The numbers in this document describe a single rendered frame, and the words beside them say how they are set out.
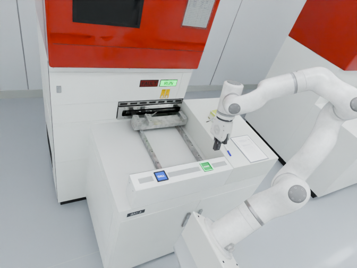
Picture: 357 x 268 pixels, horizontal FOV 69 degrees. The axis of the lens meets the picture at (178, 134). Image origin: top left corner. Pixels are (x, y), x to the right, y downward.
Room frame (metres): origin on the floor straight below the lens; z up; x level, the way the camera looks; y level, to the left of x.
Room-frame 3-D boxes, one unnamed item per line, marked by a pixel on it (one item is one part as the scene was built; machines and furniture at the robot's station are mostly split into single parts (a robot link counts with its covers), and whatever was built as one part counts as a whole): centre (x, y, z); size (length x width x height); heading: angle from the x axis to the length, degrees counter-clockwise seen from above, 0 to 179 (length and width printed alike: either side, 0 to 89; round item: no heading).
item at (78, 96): (1.28, 0.37, 1.02); 0.81 x 0.03 x 0.40; 128
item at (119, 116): (1.38, 0.22, 0.89); 0.44 x 0.02 x 0.10; 128
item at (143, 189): (0.89, -0.09, 0.89); 0.55 x 0.09 x 0.14; 128
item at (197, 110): (1.38, -0.28, 0.89); 0.62 x 0.35 x 0.14; 38
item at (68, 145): (1.55, 0.58, 0.41); 0.82 x 0.70 x 0.82; 128
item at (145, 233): (1.19, -0.05, 0.41); 0.96 x 0.64 x 0.82; 128
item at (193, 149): (1.27, -0.08, 0.84); 0.50 x 0.02 x 0.03; 38
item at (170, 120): (1.33, 0.14, 0.87); 0.36 x 0.08 x 0.03; 128
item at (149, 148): (1.10, 0.14, 0.84); 0.50 x 0.02 x 0.03; 38
